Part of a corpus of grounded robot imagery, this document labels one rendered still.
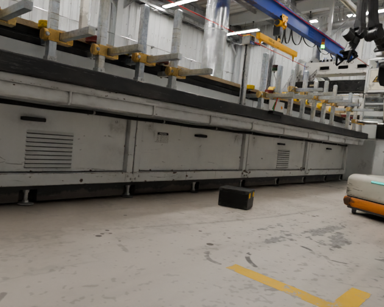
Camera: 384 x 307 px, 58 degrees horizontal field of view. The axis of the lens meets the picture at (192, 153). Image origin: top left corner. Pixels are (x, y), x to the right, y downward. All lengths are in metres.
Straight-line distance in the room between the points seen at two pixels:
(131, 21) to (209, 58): 4.42
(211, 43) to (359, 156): 3.59
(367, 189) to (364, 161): 3.00
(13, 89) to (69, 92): 0.25
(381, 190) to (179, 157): 1.36
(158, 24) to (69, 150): 10.01
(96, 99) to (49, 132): 0.32
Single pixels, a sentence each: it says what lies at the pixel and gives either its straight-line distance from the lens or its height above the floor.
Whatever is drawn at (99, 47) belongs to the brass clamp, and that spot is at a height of 0.81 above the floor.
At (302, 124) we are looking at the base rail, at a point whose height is 0.64.
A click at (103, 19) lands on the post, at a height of 0.96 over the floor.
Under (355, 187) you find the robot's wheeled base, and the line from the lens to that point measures 2.67.
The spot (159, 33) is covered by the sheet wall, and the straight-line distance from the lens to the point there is 11.85.
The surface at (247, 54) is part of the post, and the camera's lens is 2.74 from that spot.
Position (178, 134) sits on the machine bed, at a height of 0.43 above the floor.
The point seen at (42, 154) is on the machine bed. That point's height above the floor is 0.26.
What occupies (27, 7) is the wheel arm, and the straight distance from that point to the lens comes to 1.43.
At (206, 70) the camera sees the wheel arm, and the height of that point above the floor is 0.80.
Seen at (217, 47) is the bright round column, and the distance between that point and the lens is 7.31.
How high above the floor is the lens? 0.44
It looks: 3 degrees down
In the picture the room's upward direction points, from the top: 6 degrees clockwise
